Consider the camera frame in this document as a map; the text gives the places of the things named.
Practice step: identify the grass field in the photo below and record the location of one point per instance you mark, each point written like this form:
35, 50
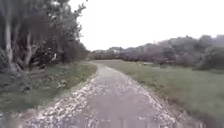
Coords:
186, 83

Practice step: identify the line of trees and bushes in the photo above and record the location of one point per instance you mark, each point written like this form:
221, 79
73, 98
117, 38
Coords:
180, 51

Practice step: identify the grass verge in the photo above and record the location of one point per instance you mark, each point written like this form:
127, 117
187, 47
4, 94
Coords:
43, 86

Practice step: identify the wood of trees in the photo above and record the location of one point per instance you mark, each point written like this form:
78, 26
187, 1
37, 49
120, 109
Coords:
36, 36

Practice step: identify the grey asphalt path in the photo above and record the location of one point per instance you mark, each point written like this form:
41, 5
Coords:
110, 100

